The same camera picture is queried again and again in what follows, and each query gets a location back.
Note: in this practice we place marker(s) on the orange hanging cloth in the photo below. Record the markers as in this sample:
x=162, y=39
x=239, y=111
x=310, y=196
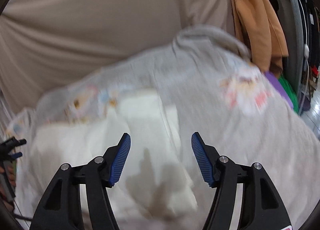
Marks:
x=257, y=26

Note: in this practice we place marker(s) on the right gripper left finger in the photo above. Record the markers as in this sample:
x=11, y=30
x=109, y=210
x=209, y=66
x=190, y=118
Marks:
x=75, y=190

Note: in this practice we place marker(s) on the purple cloth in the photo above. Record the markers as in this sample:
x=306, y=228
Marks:
x=279, y=88

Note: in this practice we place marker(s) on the grey floral blanket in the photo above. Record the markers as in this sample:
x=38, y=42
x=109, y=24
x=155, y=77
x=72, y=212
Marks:
x=203, y=72

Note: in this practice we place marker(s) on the beige curtain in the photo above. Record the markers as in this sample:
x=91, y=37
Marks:
x=51, y=43

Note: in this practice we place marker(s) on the cream quilted jacket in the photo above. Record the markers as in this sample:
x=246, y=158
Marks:
x=153, y=183

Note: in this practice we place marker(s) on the person left hand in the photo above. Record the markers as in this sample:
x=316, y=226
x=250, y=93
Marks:
x=9, y=170

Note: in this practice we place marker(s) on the green cloth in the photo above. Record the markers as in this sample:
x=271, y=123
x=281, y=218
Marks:
x=290, y=93

